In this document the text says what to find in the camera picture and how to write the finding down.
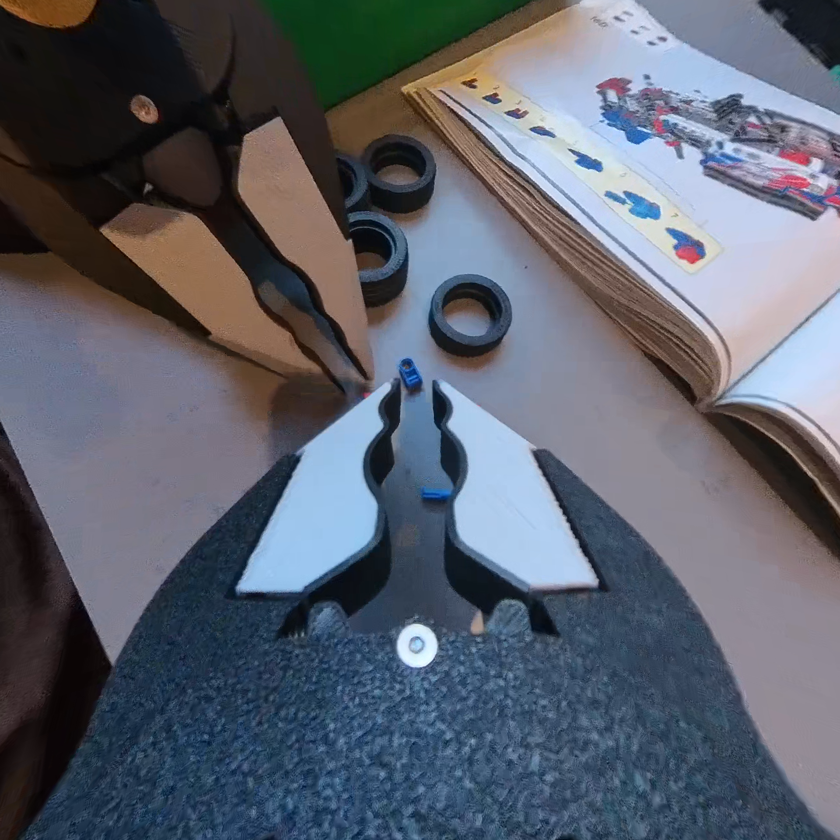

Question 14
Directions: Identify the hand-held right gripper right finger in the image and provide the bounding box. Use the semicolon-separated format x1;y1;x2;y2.
431;378;601;616

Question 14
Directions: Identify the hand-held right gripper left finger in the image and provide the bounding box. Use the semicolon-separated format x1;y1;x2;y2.
235;378;403;614

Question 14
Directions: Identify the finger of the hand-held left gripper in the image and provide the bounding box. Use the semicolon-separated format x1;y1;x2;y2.
100;202;352;396
236;115;376;389

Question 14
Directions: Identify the grey desk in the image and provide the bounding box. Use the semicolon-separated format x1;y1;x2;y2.
0;0;840;840

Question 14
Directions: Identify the black toy tire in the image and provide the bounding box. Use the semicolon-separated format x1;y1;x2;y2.
348;211;409;308
362;134;437;214
335;154;370;214
428;274;513;357

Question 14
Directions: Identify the green plastic bin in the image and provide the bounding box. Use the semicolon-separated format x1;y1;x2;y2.
262;0;546;112

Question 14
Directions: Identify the open instruction booklet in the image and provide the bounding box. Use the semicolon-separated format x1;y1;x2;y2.
402;0;840;519

